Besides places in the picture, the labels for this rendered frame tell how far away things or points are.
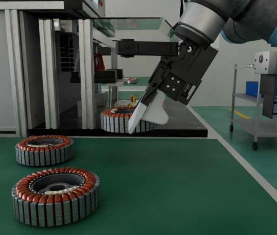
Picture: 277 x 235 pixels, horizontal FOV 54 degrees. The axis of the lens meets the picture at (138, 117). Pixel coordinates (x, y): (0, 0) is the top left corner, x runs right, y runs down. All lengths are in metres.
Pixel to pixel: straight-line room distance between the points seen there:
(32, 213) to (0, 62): 0.51
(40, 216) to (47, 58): 0.49
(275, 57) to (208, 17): 0.74
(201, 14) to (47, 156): 0.37
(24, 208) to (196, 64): 0.35
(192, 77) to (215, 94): 5.97
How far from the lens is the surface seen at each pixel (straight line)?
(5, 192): 0.47
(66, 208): 0.34
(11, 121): 0.80
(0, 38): 0.79
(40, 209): 0.35
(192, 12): 0.50
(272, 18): 0.53
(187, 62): 0.51
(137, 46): 0.50
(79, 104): 0.90
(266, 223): 0.39
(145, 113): 0.46
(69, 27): 0.81
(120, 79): 1.12
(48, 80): 0.76
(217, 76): 6.43
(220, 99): 6.50
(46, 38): 0.76
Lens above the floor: 0.94
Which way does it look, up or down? 11 degrees down
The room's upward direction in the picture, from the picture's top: straight up
